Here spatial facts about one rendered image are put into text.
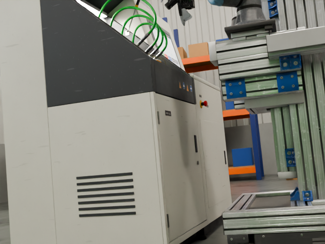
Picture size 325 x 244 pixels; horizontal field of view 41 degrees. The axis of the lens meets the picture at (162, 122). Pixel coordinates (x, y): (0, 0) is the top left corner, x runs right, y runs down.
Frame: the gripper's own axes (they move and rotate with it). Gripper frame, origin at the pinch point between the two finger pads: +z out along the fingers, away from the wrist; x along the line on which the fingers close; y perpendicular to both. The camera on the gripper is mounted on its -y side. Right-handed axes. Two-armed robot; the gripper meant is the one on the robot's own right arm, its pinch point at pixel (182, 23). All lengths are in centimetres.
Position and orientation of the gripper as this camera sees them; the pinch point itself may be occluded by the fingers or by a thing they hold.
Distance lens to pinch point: 252.1
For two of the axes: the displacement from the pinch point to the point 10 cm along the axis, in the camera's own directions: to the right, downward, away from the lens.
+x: 3.5, 0.5, 9.3
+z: 0.9, 9.9, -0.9
